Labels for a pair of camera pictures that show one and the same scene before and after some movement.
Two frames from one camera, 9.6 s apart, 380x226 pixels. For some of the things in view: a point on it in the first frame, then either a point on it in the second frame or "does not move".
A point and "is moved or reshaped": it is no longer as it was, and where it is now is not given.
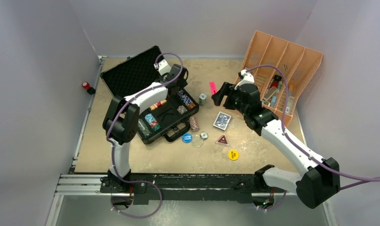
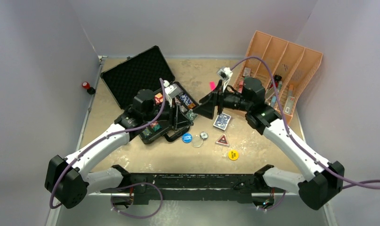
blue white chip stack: [185, 99] does not move
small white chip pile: [204, 135] does not move
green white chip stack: [202, 98] is moved or reshaped
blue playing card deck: [222, 120] does not move
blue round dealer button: [187, 138] does not move
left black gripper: [182, 84] -> [179, 119]
